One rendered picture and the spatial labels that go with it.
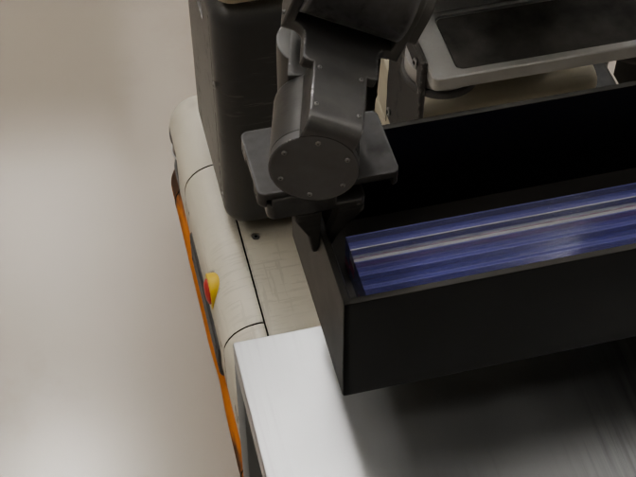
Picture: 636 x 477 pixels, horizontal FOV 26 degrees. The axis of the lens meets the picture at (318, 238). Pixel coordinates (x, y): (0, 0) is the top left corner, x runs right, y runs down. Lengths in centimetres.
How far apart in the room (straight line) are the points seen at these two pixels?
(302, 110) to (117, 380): 133
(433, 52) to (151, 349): 101
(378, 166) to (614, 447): 32
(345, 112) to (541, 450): 40
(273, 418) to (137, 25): 165
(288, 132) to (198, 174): 119
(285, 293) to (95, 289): 48
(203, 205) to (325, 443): 92
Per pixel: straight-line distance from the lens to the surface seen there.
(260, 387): 115
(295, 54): 90
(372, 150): 98
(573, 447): 114
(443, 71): 127
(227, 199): 189
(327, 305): 105
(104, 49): 266
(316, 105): 84
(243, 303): 186
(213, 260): 193
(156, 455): 207
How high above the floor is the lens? 175
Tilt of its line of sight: 50 degrees down
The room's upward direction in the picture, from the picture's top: straight up
